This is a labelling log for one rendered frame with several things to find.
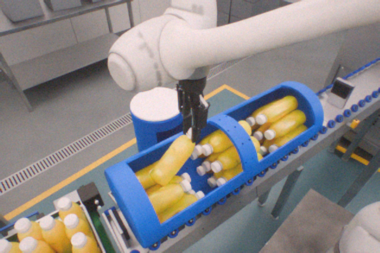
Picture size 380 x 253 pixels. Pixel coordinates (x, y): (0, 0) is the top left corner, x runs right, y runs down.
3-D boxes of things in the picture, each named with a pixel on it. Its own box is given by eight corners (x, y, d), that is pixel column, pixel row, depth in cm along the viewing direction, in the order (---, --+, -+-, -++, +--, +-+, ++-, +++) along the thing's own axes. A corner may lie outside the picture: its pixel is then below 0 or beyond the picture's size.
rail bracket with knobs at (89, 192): (107, 210, 103) (101, 196, 95) (90, 220, 99) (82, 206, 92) (98, 192, 108) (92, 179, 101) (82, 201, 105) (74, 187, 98)
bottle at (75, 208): (92, 235, 95) (76, 211, 82) (72, 242, 93) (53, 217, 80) (90, 218, 100) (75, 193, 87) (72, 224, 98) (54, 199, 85)
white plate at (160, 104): (121, 115, 124) (122, 117, 125) (176, 123, 120) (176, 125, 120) (141, 84, 143) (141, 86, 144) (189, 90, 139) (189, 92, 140)
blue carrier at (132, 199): (313, 148, 119) (334, 98, 100) (150, 263, 82) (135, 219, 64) (267, 118, 137) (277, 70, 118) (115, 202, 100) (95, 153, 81)
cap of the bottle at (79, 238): (73, 250, 73) (71, 247, 72) (72, 238, 76) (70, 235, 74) (87, 244, 74) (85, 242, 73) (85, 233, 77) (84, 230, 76)
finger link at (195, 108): (198, 89, 70) (201, 91, 69) (202, 123, 76) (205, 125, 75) (187, 94, 69) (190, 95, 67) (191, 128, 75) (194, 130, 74)
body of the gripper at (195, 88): (214, 75, 64) (211, 103, 71) (194, 61, 69) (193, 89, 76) (190, 84, 61) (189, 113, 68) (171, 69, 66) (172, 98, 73)
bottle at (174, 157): (159, 173, 89) (191, 132, 87) (170, 187, 85) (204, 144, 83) (145, 170, 83) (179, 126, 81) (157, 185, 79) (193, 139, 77)
